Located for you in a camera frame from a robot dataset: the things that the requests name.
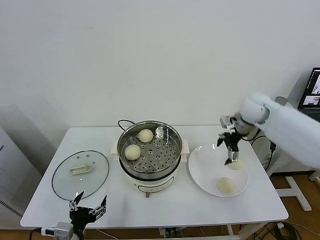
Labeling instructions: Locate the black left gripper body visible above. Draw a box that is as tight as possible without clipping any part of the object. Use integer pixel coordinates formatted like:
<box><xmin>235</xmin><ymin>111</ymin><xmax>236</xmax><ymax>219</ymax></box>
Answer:
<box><xmin>68</xmin><ymin>206</ymin><xmax>108</xmax><ymax>226</ymax></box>

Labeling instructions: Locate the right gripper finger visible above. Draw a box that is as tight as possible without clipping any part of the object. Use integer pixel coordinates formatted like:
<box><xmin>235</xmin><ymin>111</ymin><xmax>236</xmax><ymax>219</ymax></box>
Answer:
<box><xmin>216</xmin><ymin>133</ymin><xmax>227</xmax><ymax>147</ymax></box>
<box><xmin>224</xmin><ymin>149</ymin><xmax>239</xmax><ymax>166</ymax></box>

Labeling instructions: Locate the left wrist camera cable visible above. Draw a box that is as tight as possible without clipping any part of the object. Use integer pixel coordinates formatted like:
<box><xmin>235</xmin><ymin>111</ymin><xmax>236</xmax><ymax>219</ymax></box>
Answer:
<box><xmin>29</xmin><ymin>226</ymin><xmax>56</xmax><ymax>240</ymax></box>

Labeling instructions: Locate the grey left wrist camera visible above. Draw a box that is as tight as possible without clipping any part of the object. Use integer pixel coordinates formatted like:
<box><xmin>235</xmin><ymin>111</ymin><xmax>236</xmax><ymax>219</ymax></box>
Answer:
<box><xmin>53</xmin><ymin>221</ymin><xmax>75</xmax><ymax>238</ymax></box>

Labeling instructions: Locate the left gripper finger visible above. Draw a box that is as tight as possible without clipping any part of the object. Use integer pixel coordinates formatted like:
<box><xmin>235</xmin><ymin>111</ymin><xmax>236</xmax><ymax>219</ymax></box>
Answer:
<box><xmin>89</xmin><ymin>194</ymin><xmax>108</xmax><ymax>216</ymax></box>
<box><xmin>69</xmin><ymin>191</ymin><xmax>85</xmax><ymax>212</ymax></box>

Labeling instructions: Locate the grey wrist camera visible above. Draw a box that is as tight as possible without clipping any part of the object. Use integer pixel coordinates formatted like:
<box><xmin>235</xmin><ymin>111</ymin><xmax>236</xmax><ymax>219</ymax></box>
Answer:
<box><xmin>53</xmin><ymin>221</ymin><xmax>75</xmax><ymax>238</ymax></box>
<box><xmin>219</xmin><ymin>115</ymin><xmax>235</xmax><ymax>128</ymax></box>

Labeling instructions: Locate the white power strip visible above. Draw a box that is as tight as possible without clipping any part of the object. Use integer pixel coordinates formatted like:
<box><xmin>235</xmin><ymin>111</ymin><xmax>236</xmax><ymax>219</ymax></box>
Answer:
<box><xmin>159</xmin><ymin>226</ymin><xmax>187</xmax><ymax>238</ymax></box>

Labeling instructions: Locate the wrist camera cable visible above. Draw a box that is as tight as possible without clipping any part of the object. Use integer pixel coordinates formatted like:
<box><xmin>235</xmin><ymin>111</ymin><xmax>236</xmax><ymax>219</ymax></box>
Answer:
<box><xmin>29</xmin><ymin>226</ymin><xmax>56</xmax><ymax>240</ymax></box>
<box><xmin>243</xmin><ymin>127</ymin><xmax>261</xmax><ymax>142</ymax></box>

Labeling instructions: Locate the dark open laptop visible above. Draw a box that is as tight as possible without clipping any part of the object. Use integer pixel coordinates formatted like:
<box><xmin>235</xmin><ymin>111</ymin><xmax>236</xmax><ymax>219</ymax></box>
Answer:
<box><xmin>297</xmin><ymin>66</ymin><xmax>320</xmax><ymax>118</ymax></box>

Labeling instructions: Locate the black charger adapter with cables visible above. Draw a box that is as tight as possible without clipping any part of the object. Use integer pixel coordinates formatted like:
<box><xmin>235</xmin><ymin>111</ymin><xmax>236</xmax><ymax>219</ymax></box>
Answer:
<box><xmin>250</xmin><ymin>129</ymin><xmax>277</xmax><ymax>172</ymax></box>

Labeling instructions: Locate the white steamed baozi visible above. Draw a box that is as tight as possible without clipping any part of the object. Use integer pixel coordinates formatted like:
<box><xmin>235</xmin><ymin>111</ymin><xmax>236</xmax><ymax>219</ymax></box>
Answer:
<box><xmin>216</xmin><ymin>176</ymin><xmax>236</xmax><ymax>195</ymax></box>
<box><xmin>138</xmin><ymin>128</ymin><xmax>154</xmax><ymax>143</ymax></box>
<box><xmin>228</xmin><ymin>159</ymin><xmax>244</xmax><ymax>171</ymax></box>
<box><xmin>124</xmin><ymin>144</ymin><xmax>142</xmax><ymax>161</ymax></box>

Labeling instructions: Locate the white floor appliance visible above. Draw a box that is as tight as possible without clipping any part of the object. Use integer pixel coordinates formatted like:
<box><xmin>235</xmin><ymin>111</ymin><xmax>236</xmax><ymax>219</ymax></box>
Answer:
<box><xmin>0</xmin><ymin>124</ymin><xmax>43</xmax><ymax>218</ymax></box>

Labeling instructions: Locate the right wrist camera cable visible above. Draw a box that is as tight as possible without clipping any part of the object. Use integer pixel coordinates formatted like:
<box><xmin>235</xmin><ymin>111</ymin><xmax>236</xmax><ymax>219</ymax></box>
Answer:
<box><xmin>243</xmin><ymin>127</ymin><xmax>261</xmax><ymax>142</ymax></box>

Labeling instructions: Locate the white electric cooking pot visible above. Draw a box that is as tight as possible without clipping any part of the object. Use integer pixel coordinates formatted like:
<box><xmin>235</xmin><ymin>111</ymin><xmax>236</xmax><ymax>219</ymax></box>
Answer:
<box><xmin>109</xmin><ymin>138</ymin><xmax>190</xmax><ymax>199</ymax></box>

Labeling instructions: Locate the perforated steel steamer basket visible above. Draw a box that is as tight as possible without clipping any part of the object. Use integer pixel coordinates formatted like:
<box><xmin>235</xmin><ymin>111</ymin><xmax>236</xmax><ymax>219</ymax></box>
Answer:
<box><xmin>117</xmin><ymin>120</ymin><xmax>183</xmax><ymax>180</ymax></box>

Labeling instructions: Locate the round glass pot lid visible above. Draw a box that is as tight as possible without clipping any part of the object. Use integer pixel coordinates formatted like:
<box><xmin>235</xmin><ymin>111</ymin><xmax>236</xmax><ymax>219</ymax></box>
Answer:
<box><xmin>51</xmin><ymin>149</ymin><xmax>111</xmax><ymax>201</ymax></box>

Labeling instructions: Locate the white side desk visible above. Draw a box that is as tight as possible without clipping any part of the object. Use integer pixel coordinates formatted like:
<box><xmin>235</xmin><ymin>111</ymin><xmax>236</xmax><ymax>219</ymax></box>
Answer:
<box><xmin>246</xmin><ymin>99</ymin><xmax>320</xmax><ymax>212</ymax></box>

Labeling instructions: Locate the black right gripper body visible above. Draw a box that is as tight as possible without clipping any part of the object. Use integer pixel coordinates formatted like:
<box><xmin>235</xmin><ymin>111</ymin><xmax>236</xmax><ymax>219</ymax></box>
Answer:
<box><xmin>223</xmin><ymin>131</ymin><xmax>241</xmax><ymax>152</ymax></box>

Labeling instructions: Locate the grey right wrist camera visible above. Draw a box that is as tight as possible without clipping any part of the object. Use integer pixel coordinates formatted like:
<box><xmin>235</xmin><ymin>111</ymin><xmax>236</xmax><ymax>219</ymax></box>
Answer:
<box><xmin>219</xmin><ymin>115</ymin><xmax>235</xmax><ymax>128</ymax></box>

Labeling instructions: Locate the round white plate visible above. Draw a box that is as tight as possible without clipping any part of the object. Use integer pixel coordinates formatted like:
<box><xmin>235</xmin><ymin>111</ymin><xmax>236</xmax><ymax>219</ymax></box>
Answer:
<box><xmin>187</xmin><ymin>143</ymin><xmax>250</xmax><ymax>198</ymax></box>

